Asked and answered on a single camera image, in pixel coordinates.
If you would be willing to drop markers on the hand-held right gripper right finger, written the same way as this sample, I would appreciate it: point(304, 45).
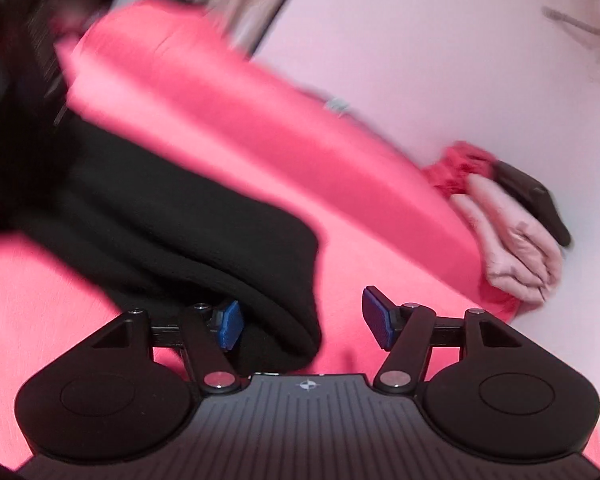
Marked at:
point(377, 315)

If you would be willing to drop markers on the black pants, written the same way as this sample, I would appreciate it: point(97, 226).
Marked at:
point(180, 230)

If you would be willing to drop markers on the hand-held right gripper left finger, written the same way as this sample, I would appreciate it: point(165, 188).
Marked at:
point(230, 326)

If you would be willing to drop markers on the small digital clock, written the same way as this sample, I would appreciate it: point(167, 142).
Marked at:
point(337, 105)

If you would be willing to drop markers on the folded red blanket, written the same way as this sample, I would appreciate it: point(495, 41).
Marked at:
point(455, 167)

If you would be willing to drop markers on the folded pink quilt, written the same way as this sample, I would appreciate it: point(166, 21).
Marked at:
point(520, 250)

